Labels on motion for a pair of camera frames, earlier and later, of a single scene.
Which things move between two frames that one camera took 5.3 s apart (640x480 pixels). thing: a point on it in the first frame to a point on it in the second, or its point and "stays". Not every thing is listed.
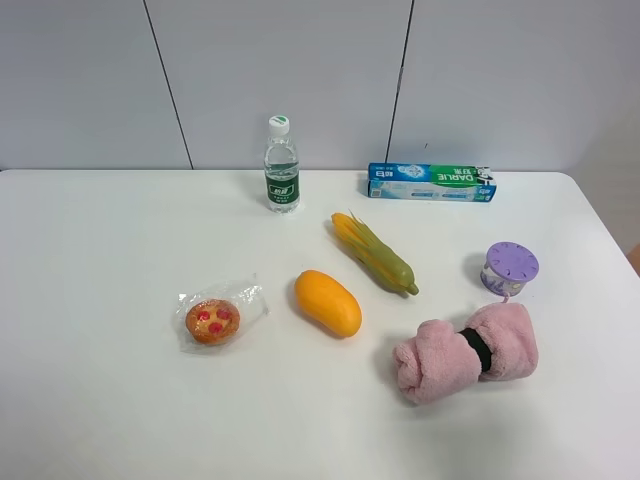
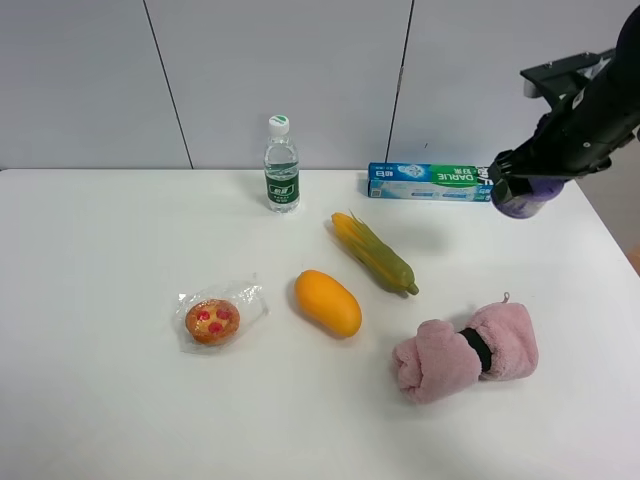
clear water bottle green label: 282,169 stays
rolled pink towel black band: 441,365 stays
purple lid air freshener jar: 508,267 to 527,206
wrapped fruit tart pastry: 213,318 stays
